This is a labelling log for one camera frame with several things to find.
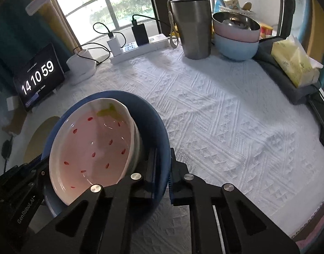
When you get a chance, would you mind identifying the black lamp cable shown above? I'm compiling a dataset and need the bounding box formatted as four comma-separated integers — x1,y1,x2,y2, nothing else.
73,46,111,65

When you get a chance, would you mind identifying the black charger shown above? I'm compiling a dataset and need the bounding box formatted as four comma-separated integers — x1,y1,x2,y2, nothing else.
132,23,149,46

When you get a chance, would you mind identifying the white charger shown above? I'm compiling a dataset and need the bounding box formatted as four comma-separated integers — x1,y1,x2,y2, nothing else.
107,36,122,57

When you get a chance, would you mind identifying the light blue bowl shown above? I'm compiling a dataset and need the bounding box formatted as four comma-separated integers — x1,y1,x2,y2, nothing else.
213,33,260,61

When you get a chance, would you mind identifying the black round gadget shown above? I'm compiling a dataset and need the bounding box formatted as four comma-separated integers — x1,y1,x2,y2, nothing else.
1,136,13,181

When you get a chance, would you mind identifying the small red yellow box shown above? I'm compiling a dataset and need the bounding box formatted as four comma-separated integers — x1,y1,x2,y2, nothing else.
260,25,274,39

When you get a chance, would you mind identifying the white basket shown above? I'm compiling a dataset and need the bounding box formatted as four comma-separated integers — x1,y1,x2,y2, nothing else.
223,0,258,19

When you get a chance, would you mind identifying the small white box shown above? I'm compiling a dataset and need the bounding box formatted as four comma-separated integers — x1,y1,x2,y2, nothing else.
7,97,19,112

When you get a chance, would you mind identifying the white desk lamp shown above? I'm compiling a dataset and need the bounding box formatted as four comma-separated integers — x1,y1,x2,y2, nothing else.
26,0,98,85

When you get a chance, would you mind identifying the pink bowl with steel liner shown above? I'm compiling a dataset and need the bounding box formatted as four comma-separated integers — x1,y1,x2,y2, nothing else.
212,12,261,43

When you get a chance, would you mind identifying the yellow curtain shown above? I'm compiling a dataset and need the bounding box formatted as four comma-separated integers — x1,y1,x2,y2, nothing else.
21,0,82,56
310,0,324,59

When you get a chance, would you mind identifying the tablet showing clock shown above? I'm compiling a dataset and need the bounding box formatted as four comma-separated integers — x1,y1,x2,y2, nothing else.
13,43,65,112

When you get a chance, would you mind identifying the teal curtain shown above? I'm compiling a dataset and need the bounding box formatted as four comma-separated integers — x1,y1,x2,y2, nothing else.
0,0,73,85

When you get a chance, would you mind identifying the balcony railing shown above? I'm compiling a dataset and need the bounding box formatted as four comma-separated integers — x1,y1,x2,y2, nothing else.
55,0,226,29

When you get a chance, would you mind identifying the large blue bowl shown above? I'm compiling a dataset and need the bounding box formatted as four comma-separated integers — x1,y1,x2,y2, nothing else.
42,90,170,224

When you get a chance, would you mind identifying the white power strip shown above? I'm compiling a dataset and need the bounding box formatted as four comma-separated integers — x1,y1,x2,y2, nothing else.
110,33,170,64

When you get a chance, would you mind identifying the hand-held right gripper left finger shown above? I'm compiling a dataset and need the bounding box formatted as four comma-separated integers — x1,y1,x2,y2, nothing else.
25,148,159,254

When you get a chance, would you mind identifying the cardboard box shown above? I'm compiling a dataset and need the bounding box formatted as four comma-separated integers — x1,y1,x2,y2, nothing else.
2,106,28,136

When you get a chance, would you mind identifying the pink strawberry print bowl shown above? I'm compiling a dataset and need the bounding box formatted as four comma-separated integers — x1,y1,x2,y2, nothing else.
49,98,141,206

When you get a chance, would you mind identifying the cream round plate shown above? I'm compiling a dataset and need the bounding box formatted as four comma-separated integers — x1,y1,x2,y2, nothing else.
24,116,61,162

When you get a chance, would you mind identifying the black charger cable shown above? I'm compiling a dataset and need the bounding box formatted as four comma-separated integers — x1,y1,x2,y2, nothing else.
132,14,173,29
93,22,125,42

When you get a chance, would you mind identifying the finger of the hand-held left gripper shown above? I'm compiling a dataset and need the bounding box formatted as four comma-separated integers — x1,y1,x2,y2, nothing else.
22,153,50,189

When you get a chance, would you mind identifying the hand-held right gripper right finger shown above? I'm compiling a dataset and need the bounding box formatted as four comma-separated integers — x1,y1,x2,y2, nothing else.
168,148,301,254

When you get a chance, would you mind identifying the yellow tissue pack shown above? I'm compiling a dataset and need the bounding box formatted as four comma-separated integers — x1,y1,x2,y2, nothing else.
271,34,324,88

